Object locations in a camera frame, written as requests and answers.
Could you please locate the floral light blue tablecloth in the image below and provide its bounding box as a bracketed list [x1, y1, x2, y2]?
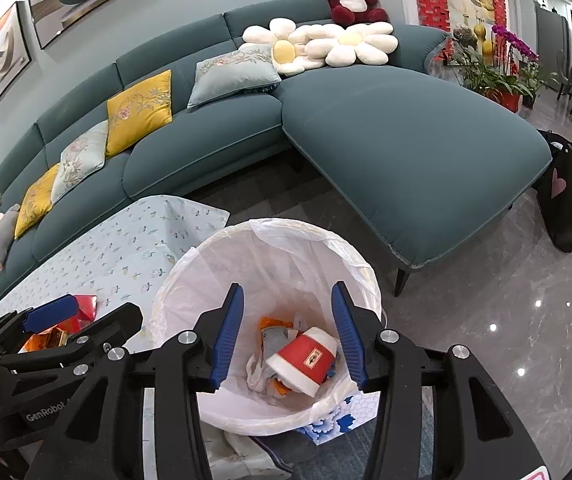
[0, 195, 229, 352]

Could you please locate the yellow embroidered cushion centre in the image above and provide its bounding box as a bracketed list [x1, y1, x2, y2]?
[106, 70, 173, 157]

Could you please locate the yellow embroidered cushion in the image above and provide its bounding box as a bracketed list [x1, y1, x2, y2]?
[13, 164, 59, 240]
[106, 70, 173, 157]

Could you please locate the red white paper cup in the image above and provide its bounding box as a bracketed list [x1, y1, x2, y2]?
[266, 327, 338, 398]

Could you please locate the light blue cushion left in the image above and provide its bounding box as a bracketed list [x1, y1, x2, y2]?
[50, 120, 108, 205]

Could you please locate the black bag with heart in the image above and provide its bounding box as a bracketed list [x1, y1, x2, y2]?
[532, 130, 572, 254]

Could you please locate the orange plastic bag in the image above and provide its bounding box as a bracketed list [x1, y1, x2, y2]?
[21, 326, 69, 352]

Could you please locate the white cloth towel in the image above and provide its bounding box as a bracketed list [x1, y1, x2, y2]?
[246, 334, 290, 399]

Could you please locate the orange torn wrapper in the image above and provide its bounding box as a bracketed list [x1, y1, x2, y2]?
[259, 316, 299, 353]

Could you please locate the potted orchid plant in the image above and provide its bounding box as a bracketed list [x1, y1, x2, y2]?
[453, 24, 557, 113]

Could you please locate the light blue cushion right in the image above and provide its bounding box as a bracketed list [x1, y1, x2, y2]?
[187, 44, 281, 110]

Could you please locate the yellow embroidered cushion left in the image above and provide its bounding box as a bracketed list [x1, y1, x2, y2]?
[13, 164, 59, 240]

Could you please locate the abstract framed picture left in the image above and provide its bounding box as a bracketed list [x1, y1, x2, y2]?
[0, 1, 32, 99]

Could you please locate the blue white tissue box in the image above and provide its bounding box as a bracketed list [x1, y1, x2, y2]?
[297, 392, 379, 445]

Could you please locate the light blue cushion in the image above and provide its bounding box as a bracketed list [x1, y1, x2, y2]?
[50, 120, 108, 205]
[187, 44, 281, 110]

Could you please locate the grey plush toy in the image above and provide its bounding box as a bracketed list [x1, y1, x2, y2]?
[0, 204, 20, 272]

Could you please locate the white lined trash bin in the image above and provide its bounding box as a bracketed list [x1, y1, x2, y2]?
[148, 218, 381, 436]

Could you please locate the white flower pillow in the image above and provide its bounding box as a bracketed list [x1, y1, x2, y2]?
[241, 18, 325, 77]
[304, 22, 399, 67]

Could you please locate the red gold gift box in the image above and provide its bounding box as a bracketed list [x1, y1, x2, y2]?
[58, 294, 98, 334]

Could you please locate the white flower pillow inner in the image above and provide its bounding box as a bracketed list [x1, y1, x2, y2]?
[241, 18, 325, 77]

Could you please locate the teal sectional sofa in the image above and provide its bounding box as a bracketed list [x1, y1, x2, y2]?
[0, 0, 552, 298]

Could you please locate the white flower pillow outer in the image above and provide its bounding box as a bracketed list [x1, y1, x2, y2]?
[304, 22, 399, 67]

